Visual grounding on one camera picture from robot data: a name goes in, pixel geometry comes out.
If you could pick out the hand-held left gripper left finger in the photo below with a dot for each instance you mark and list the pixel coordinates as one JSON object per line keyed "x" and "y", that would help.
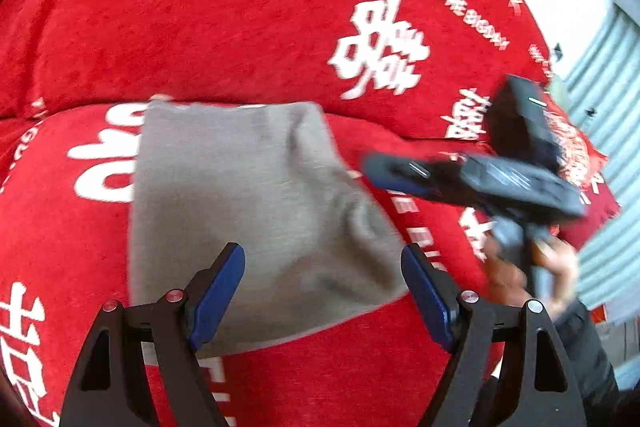
{"x": 220, "y": 292}

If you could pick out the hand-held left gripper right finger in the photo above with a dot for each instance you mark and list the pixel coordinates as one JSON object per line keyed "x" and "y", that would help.
{"x": 425, "y": 292}

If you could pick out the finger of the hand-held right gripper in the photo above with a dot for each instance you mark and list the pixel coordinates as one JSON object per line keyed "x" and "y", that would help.
{"x": 400, "y": 174}

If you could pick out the grey knit cloth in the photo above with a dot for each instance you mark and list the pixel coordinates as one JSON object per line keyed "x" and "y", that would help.
{"x": 240, "y": 187}

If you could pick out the person's right forearm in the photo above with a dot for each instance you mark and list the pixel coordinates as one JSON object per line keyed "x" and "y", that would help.
{"x": 585, "y": 357}

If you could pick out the person's right hand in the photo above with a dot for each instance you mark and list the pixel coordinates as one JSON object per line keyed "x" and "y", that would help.
{"x": 505, "y": 277}

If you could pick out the pale green corrugated shutter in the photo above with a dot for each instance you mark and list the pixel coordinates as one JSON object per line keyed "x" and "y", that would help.
{"x": 615, "y": 72}

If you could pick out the red printed blanket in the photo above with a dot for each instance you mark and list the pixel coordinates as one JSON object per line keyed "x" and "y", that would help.
{"x": 225, "y": 22}

